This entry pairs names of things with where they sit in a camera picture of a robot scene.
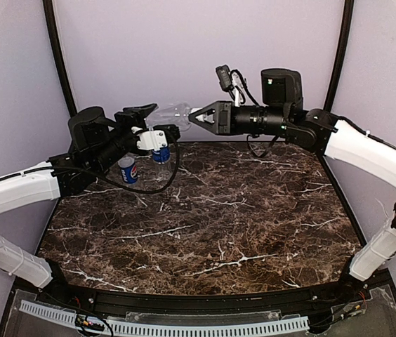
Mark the small water bottle blue label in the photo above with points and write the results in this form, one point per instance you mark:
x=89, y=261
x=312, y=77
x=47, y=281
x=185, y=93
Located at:
x=162, y=163

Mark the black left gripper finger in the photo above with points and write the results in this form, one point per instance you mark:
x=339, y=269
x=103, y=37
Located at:
x=171, y=131
x=140, y=113

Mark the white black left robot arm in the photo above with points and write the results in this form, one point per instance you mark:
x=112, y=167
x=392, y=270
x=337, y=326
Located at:
x=97, y=144

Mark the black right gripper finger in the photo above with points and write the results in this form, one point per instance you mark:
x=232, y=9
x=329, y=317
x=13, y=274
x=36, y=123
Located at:
x=212, y=108
x=207, y=123

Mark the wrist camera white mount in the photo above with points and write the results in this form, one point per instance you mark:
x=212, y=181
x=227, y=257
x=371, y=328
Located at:
x=231, y=83
x=149, y=139

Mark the white flip bottle cap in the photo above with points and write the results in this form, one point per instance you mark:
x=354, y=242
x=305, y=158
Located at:
x=195, y=115

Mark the pepsi bottle blue label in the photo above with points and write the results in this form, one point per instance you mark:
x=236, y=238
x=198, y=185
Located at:
x=129, y=173

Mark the black front table rail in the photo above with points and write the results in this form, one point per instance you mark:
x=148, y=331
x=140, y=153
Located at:
x=309, y=300

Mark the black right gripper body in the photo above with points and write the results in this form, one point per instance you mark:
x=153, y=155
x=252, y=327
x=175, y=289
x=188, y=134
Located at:
x=223, y=118

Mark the white slotted cable duct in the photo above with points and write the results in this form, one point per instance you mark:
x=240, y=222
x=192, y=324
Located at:
x=145, y=324

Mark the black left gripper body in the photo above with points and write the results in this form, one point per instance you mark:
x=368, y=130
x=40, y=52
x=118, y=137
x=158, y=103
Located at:
x=128, y=122

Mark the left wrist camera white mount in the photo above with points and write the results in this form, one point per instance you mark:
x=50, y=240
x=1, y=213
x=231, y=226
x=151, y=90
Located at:
x=149, y=139

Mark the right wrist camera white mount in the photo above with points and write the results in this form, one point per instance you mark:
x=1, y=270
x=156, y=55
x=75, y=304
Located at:
x=231, y=83

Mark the black right rear frame post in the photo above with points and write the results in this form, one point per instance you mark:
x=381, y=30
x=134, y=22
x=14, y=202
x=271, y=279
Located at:
x=346, y=21

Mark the black right table edge rail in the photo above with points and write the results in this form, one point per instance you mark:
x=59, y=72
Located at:
x=344, y=201

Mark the black left rear frame post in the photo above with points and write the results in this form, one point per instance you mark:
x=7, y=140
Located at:
x=56, y=49

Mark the black frame post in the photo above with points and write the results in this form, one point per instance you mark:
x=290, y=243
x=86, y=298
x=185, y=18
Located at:
x=346, y=21
x=56, y=49

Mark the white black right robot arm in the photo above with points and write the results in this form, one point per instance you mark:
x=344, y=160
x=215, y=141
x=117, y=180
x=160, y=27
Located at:
x=281, y=115

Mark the large clear plastic bottle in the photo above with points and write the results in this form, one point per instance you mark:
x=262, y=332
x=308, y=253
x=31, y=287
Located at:
x=173, y=114

